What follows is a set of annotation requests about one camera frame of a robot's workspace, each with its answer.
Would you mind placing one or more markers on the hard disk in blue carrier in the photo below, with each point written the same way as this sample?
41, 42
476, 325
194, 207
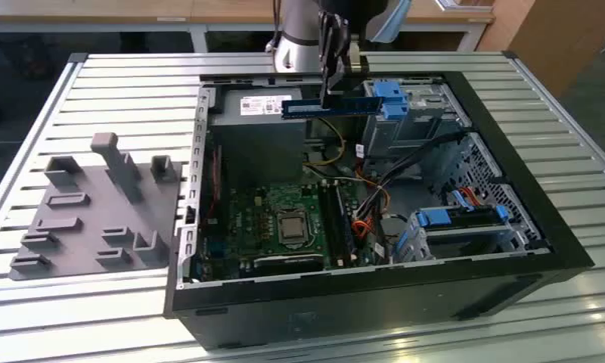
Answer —
436, 219

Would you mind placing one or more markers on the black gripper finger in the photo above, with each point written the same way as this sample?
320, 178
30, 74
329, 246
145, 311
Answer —
328, 56
344, 68

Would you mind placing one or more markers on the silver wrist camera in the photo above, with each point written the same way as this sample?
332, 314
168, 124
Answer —
357, 56

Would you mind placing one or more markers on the green motherboard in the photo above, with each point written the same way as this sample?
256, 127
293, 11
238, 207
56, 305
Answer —
246, 227

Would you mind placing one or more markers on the silver CPU in socket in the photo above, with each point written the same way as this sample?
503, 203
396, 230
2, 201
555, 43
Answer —
293, 228

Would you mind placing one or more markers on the grey plastic parts rack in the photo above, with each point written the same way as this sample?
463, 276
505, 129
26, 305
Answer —
90, 211

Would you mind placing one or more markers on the wooden cabinet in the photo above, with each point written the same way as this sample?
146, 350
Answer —
560, 38

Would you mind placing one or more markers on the blue plastic drive latch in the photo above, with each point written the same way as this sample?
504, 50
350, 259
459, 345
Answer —
389, 90
397, 110

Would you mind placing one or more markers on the grey power supply unit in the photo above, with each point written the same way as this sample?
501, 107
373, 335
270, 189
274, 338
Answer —
257, 147

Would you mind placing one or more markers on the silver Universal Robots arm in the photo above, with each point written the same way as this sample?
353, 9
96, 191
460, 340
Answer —
294, 30

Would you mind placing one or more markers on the black graphics card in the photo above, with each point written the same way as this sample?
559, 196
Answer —
286, 264

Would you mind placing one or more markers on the wooden desk with white frame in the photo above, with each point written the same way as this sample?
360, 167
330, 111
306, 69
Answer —
105, 11

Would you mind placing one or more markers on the black open PC case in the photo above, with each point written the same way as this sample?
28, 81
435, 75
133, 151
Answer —
332, 314

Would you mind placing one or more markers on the grey metal drive cage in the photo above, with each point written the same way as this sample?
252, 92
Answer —
413, 132

